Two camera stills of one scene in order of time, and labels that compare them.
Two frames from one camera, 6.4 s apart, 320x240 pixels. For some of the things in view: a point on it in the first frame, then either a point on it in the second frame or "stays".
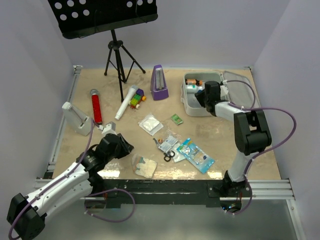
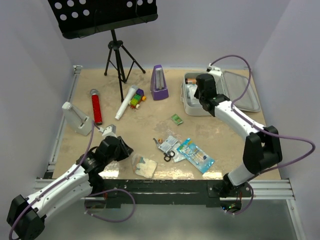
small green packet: x=176 y=119 stays
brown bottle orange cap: x=193 y=81 stays
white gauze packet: x=151 y=124 -> x=191 y=89
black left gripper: x=125 y=146 stays
